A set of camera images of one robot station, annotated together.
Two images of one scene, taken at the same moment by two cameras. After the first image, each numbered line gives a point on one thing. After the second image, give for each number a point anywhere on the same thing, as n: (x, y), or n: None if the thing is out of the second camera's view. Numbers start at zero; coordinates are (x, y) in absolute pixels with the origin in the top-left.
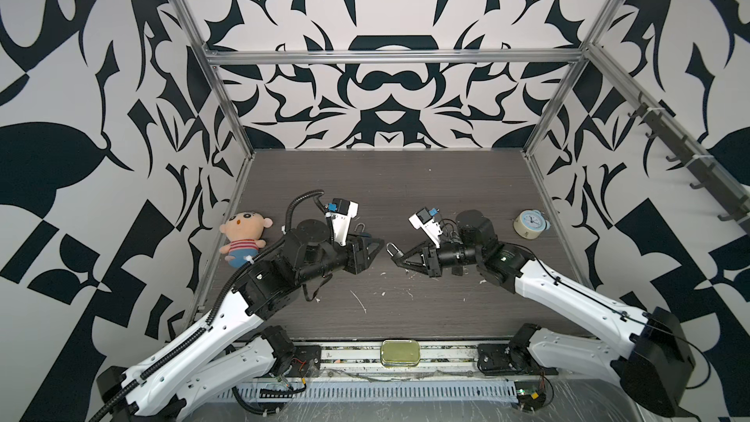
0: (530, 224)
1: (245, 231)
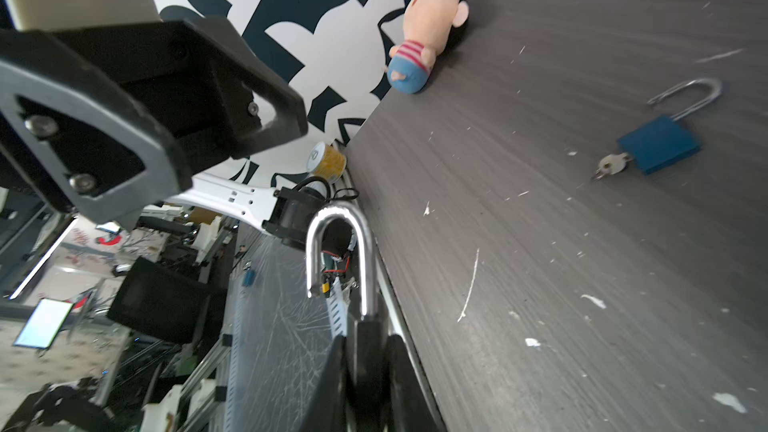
0: None
1: (429, 19)
